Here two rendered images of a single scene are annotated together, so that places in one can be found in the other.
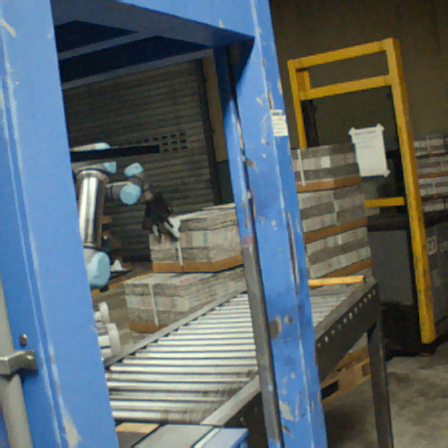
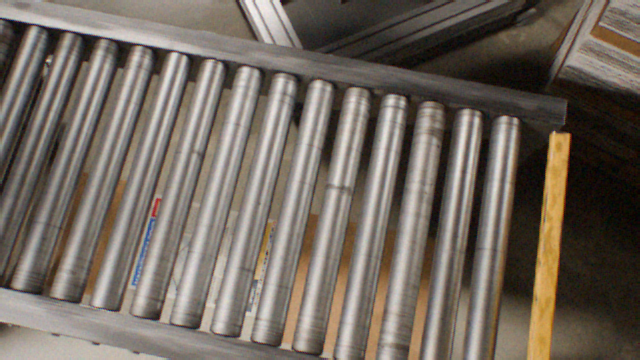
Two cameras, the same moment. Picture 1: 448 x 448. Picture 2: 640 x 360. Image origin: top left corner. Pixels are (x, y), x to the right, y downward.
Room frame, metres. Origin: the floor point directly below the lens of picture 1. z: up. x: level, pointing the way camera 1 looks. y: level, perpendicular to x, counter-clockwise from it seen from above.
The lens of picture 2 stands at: (2.22, -0.34, 1.78)
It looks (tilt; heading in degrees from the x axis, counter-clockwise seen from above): 73 degrees down; 77
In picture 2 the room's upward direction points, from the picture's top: 1 degrees clockwise
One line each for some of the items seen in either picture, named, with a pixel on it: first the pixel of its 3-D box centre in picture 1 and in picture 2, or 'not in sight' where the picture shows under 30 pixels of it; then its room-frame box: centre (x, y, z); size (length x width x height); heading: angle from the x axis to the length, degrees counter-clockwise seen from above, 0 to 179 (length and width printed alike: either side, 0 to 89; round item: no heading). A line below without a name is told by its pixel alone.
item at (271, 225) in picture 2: not in sight; (203, 253); (1.99, 0.05, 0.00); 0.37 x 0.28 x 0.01; 156
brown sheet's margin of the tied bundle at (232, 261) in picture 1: (223, 260); not in sight; (3.21, 0.03, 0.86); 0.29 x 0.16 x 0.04; 138
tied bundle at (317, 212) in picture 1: (290, 218); not in sight; (3.81, -0.33, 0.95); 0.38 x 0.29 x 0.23; 47
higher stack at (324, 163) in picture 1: (329, 264); not in sight; (4.03, -0.53, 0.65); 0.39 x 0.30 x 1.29; 48
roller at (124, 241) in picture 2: (231, 344); (144, 176); (2.01, 0.03, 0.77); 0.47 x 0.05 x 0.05; 66
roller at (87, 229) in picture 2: (221, 350); (107, 168); (1.95, 0.06, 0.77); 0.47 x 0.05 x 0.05; 66
